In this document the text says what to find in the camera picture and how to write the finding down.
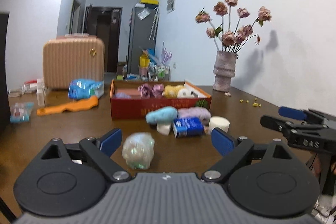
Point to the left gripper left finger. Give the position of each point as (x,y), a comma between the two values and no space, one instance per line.
(110,142)

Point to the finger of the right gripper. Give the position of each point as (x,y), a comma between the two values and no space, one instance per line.
(291,113)
(278,125)

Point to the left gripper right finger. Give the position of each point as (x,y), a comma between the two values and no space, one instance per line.
(223,142)

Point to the iridescent plastic wrap ball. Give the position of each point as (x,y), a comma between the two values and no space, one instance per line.
(138,150)

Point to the lilac fluffy cloth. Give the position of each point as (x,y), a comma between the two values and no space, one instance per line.
(195,112)

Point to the blue tissue packet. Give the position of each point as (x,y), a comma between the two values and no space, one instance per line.
(187,127)

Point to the light blue plush toy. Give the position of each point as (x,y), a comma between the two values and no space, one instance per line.
(164,115)

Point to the right hand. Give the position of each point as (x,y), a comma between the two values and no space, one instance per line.
(322,166)

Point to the orange cloth strip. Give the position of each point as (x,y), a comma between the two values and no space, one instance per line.
(76,106)

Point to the red cardboard box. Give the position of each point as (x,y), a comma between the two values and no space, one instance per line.
(126,103)

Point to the blue tissue pack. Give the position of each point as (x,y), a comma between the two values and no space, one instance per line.
(85,88)

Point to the pink scrunchie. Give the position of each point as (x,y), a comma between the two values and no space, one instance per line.
(148,91)

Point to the white plush toy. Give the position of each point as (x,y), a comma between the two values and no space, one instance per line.
(184,94)

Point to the yellow plush toy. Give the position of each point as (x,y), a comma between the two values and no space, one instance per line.
(172,91)

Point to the textured pink vase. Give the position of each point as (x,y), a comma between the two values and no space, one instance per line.
(224,71)

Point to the white spray bottle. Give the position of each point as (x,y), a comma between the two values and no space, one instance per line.
(40,93)

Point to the pink ribbed suitcase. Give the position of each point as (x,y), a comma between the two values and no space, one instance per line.
(72,57)

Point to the small wet wipes pack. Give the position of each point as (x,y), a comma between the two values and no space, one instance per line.
(20,112)

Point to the dried pink rose bouquet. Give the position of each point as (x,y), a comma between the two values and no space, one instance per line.
(231,35)

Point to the grey refrigerator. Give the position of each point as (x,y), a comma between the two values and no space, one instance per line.
(143,32)

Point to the dark entrance door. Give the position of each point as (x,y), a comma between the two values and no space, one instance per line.
(105,23)

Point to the yellow box on refrigerator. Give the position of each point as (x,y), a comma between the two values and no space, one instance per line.
(150,2)

